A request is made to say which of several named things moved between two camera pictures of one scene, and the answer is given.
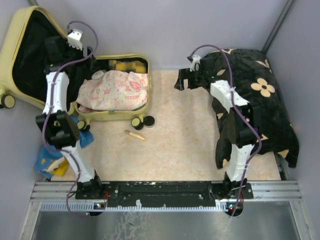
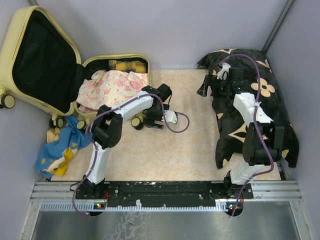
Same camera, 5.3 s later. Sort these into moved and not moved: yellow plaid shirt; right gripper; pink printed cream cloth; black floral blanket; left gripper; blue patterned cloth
Moved: left gripper; right gripper
Not moved: blue patterned cloth; pink printed cream cloth; yellow plaid shirt; black floral blanket
